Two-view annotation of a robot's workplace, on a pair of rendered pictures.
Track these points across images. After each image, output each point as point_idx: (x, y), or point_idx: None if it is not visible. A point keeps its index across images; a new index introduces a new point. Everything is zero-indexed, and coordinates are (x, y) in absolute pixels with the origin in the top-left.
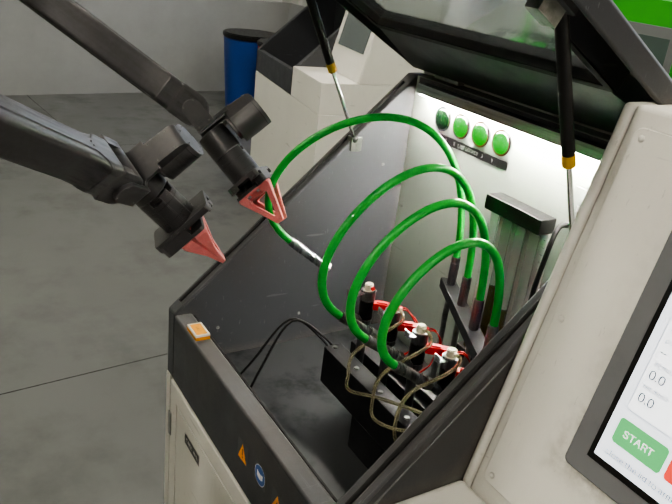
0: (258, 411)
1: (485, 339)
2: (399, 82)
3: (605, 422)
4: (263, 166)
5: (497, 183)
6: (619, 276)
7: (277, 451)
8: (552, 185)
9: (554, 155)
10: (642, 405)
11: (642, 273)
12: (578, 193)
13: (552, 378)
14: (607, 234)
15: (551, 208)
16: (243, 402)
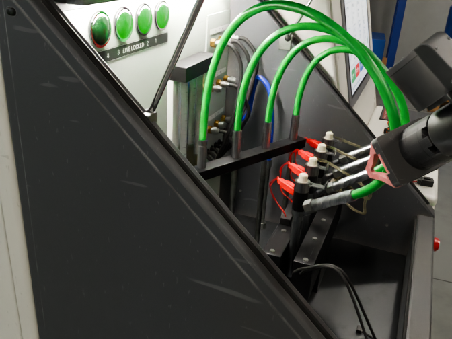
0: (420, 276)
1: (298, 126)
2: (39, 5)
3: (350, 80)
4: (397, 128)
5: (163, 60)
6: (338, 17)
7: (430, 249)
8: (194, 27)
9: (193, 1)
10: (351, 60)
11: (340, 9)
12: (208, 20)
13: (342, 87)
14: (333, 1)
15: (196, 46)
16: (426, 288)
